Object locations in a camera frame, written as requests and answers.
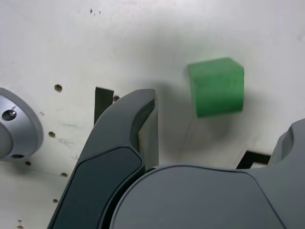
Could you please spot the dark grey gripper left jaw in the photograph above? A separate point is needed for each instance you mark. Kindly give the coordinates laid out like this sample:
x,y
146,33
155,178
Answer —
x,y
104,171

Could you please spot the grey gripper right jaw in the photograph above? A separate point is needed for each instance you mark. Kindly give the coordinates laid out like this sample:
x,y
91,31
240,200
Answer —
x,y
202,200

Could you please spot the green cube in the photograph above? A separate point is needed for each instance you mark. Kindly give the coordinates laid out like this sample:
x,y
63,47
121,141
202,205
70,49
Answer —
x,y
214,90

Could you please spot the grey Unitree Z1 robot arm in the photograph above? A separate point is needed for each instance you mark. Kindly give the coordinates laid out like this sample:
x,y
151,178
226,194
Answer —
x,y
19,133

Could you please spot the black tape square outline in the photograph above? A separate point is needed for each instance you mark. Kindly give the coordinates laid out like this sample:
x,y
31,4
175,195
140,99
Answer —
x,y
245,159

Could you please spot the black tape strip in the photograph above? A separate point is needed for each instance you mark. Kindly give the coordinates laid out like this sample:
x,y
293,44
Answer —
x,y
102,100

